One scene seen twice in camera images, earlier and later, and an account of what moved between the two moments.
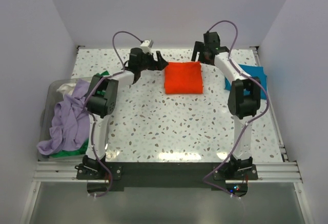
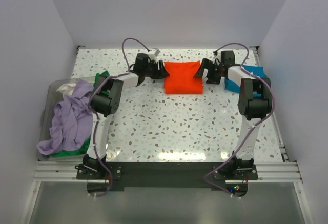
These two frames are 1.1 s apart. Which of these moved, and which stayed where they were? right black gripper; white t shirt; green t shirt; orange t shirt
Moved: right black gripper
Stayed: green t shirt; white t shirt; orange t shirt
